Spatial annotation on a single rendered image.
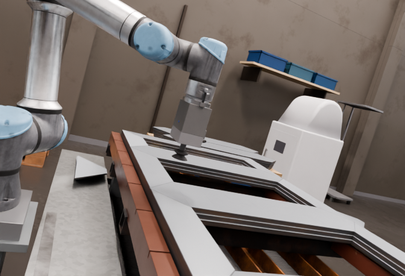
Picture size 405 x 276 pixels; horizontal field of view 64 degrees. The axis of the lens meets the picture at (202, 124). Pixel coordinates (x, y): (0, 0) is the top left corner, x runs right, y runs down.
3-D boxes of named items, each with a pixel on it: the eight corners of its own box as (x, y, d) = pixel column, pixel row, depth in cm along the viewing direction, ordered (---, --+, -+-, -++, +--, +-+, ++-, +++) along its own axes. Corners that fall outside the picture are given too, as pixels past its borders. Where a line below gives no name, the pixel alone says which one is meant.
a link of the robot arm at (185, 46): (147, 25, 77) (190, 37, 76) (160, 34, 88) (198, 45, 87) (138, 56, 78) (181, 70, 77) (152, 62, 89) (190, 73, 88)
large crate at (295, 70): (296, 81, 541) (300, 70, 539) (311, 82, 509) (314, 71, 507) (274, 73, 522) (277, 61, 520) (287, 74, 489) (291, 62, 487)
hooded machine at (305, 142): (275, 210, 403) (313, 93, 389) (248, 189, 461) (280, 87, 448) (319, 215, 436) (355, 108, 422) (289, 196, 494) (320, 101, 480)
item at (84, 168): (102, 162, 155) (105, 154, 155) (106, 193, 119) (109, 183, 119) (76, 157, 151) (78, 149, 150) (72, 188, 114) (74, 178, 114)
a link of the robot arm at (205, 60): (200, 39, 87) (230, 47, 86) (188, 78, 88) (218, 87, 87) (195, 32, 79) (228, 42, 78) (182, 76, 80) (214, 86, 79)
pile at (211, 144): (252, 156, 237) (254, 149, 236) (282, 174, 200) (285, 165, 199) (147, 132, 208) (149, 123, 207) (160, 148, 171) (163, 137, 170)
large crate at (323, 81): (320, 89, 561) (323, 79, 560) (334, 91, 530) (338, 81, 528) (299, 82, 543) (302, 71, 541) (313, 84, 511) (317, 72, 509)
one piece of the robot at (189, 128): (227, 99, 82) (208, 159, 83) (214, 94, 90) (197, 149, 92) (192, 88, 78) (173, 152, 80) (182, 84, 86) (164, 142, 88)
